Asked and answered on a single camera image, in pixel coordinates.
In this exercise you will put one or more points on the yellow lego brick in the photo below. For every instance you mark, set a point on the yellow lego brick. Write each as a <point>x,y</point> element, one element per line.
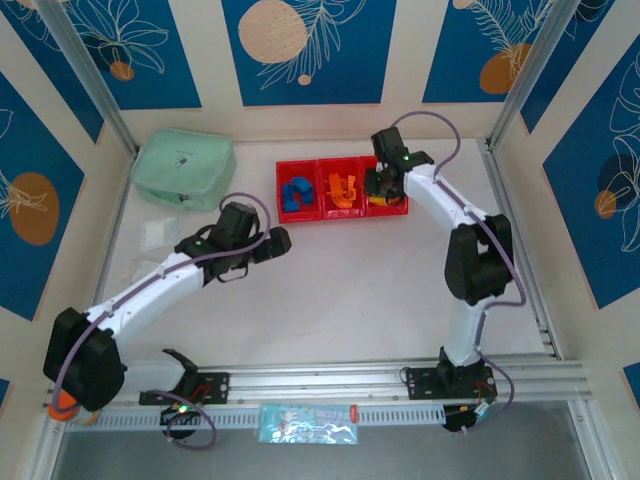
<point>378,201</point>

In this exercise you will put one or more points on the clear plastic bag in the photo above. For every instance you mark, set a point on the clear plastic bag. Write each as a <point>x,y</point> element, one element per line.
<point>159,234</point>

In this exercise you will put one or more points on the orange curved lego piece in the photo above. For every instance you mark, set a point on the orange curved lego piece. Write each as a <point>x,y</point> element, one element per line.
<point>350,183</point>
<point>346,201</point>

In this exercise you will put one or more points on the aluminium side rail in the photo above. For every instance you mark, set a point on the aluminium side rail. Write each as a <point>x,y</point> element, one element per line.
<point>117,220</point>
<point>500,200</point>

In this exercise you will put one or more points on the light blue printed packet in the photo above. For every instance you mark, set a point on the light blue printed packet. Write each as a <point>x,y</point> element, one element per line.
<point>307,425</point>

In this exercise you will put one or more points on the red plastic bin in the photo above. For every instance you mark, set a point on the red plastic bin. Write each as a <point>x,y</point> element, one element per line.
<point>345,214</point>
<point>300,217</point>
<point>387,210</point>

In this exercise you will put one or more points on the mint green zipper pouch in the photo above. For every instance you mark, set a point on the mint green zipper pouch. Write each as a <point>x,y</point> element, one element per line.
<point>182,167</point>

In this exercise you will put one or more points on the orange spiked lego piece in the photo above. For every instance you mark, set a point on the orange spiked lego piece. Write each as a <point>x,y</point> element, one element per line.
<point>334,184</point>

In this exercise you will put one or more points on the aluminium frame rail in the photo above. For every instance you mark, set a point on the aluminium frame rail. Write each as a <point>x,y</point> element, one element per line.
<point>320,382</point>

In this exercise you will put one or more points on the orange capped bottle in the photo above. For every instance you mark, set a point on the orange capped bottle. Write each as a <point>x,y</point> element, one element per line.
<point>62,412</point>

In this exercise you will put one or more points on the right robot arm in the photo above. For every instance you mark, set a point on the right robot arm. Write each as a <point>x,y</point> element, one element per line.
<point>440,195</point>

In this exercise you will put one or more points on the aluminium frame post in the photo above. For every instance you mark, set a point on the aluminium frame post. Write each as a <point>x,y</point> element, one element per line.
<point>90,75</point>
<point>535,70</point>

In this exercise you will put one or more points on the blue lego brick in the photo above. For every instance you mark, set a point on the blue lego brick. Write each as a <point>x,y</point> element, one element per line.
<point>289,196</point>
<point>301,184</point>
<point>306,201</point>

